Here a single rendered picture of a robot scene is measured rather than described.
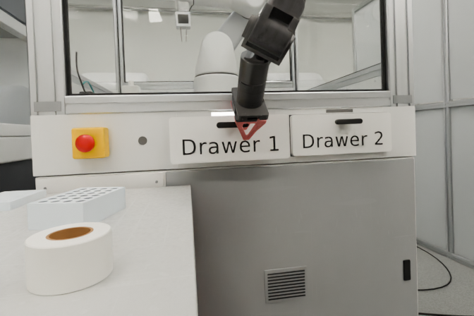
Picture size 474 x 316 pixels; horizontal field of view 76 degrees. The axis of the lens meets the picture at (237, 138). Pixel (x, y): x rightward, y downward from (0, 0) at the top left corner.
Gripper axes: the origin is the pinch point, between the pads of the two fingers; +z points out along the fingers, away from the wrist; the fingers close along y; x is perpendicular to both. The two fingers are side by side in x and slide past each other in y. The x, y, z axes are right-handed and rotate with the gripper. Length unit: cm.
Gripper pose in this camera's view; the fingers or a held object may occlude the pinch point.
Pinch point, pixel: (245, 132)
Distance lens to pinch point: 71.6
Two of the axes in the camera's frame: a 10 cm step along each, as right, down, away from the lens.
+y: -1.6, -6.9, 7.1
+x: -9.8, 0.5, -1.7
